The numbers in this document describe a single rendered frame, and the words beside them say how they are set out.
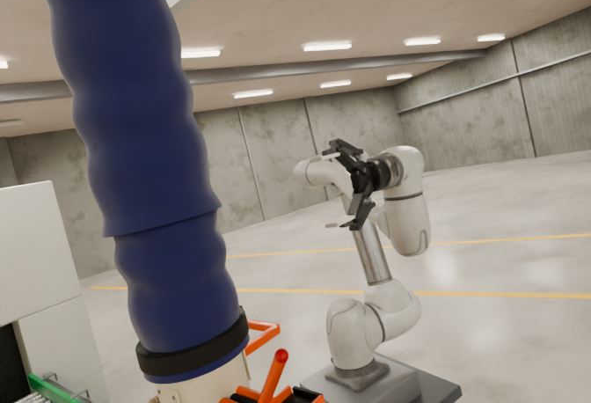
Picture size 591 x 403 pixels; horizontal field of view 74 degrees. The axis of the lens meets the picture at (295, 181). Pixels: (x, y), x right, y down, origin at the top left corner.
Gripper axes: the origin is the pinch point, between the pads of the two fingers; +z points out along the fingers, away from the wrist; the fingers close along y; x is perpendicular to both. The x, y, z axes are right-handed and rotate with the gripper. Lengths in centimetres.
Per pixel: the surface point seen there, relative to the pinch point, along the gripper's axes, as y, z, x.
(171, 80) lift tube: -27.7, 18.9, 14.9
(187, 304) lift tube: 13.5, 26.0, 17.0
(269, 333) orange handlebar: 33.8, -0.6, 29.0
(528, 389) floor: 158, -180, 25
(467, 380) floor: 158, -178, 60
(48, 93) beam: -218, -189, 671
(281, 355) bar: 22.6, 22.3, -0.9
